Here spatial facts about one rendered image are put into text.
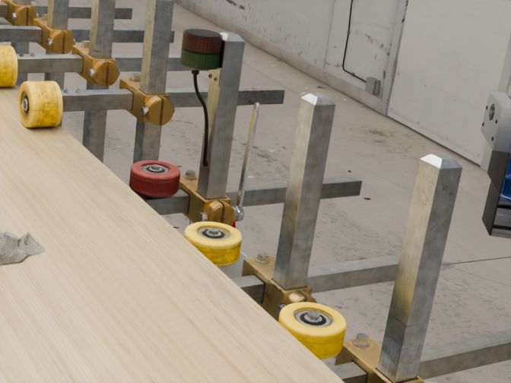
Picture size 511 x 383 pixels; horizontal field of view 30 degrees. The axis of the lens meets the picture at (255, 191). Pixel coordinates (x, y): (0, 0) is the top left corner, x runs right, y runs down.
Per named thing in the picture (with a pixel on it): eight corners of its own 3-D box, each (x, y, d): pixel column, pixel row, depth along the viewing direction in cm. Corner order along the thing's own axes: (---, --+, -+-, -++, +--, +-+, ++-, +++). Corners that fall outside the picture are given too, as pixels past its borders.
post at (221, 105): (201, 304, 165) (234, 30, 148) (210, 313, 162) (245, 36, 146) (182, 306, 163) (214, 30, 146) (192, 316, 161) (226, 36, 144)
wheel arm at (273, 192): (348, 193, 179) (352, 172, 177) (360, 200, 176) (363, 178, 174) (135, 213, 156) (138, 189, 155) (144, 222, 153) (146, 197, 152)
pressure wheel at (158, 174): (161, 219, 162) (167, 156, 158) (182, 238, 156) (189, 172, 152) (117, 223, 158) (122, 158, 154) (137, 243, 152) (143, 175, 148)
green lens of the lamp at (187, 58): (207, 58, 149) (209, 45, 148) (226, 69, 144) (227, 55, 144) (172, 58, 146) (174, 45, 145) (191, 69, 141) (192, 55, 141)
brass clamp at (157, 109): (144, 103, 182) (147, 77, 180) (175, 125, 171) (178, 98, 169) (114, 104, 179) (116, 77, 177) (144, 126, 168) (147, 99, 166)
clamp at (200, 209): (195, 200, 165) (199, 173, 164) (233, 232, 155) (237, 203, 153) (166, 204, 163) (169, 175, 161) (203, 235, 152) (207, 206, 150)
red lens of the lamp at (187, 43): (209, 43, 148) (211, 29, 147) (228, 52, 144) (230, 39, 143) (175, 42, 145) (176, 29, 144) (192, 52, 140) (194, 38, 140)
